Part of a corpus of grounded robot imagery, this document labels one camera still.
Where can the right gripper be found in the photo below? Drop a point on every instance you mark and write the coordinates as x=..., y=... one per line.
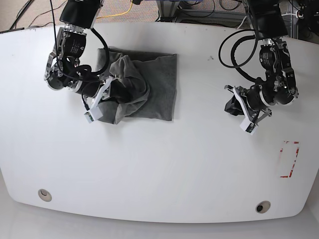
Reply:
x=118, y=93

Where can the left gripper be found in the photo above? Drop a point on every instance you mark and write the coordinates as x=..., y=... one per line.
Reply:
x=247, y=102

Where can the grey t-shirt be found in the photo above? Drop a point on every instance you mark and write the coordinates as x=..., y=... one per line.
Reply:
x=151, y=78

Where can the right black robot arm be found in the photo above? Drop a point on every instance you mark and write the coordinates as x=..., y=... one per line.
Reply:
x=64, y=70

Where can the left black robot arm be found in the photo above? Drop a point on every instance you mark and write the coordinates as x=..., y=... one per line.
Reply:
x=279, y=87

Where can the red tape rectangle marking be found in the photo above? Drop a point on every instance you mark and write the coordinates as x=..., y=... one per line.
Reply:
x=287, y=160

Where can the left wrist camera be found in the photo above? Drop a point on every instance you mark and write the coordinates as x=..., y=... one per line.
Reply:
x=248, y=126

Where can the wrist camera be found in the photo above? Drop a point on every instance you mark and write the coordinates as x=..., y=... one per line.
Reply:
x=93, y=114
x=248, y=126

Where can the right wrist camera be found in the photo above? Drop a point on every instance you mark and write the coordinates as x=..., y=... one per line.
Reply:
x=93, y=114

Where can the aluminium frame stand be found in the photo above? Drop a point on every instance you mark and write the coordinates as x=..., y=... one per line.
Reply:
x=227, y=13

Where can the right table cable grommet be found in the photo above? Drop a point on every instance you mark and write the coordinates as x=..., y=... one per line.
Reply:
x=263, y=207

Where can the table cable grommet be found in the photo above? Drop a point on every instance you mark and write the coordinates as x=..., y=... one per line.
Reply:
x=263, y=207
x=44, y=195

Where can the left table cable grommet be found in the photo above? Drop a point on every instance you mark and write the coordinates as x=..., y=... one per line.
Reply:
x=44, y=195

